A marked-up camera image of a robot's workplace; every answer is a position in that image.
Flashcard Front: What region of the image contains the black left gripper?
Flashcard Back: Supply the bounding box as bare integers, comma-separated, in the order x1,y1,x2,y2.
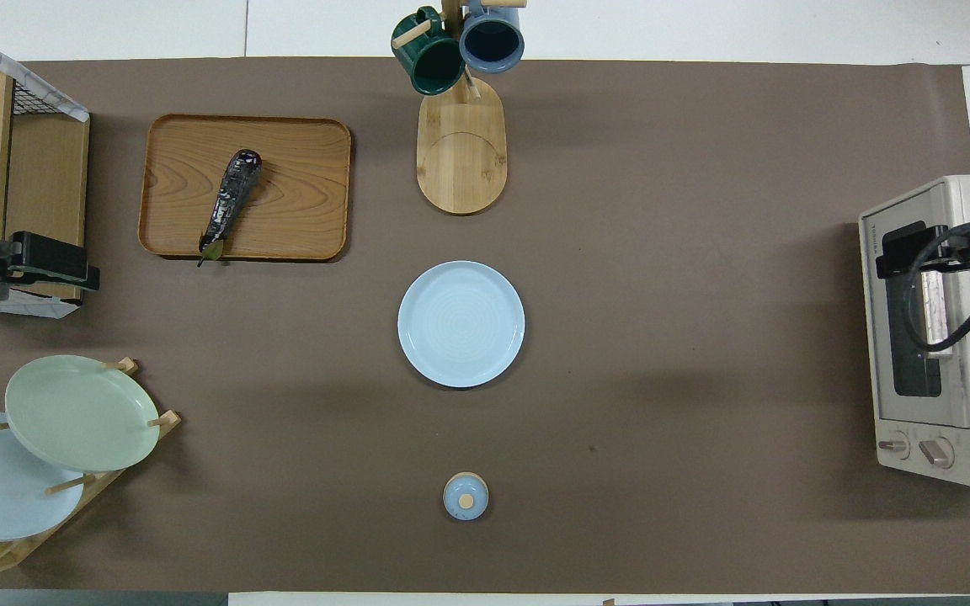
0,206,102,301

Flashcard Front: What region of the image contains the brown table mat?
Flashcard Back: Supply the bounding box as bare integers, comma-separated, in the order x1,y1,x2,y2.
0,56,970,595

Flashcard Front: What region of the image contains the wooden serving tray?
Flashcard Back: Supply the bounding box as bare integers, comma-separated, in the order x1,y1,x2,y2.
137,114,353,263

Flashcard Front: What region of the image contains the pale green plate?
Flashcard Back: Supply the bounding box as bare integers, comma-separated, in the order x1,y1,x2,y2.
4,354,161,473

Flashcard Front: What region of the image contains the dark purple eggplant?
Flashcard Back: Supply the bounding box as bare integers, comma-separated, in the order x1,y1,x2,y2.
197,149,264,268

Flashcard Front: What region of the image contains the blue mug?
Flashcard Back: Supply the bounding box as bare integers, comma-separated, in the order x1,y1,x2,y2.
458,0,525,74

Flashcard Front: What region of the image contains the light blue ribbed plate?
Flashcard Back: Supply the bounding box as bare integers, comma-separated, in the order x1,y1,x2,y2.
397,260,526,389

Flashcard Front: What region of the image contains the wooden plate rack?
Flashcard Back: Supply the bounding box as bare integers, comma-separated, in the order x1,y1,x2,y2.
0,358,182,577

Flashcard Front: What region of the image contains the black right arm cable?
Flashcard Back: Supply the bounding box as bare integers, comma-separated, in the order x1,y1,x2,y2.
910,219,970,353

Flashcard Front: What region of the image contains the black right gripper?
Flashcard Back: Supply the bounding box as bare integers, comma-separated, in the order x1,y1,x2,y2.
876,189,970,280

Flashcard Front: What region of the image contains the dark green mug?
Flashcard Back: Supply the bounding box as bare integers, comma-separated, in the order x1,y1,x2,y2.
391,7,466,96

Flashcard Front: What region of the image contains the wooden mug tree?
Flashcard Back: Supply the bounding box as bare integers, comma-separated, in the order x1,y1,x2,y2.
391,0,528,216

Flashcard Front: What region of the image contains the wood and wire shelf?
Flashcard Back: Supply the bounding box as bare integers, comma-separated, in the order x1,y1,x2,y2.
0,19,91,319

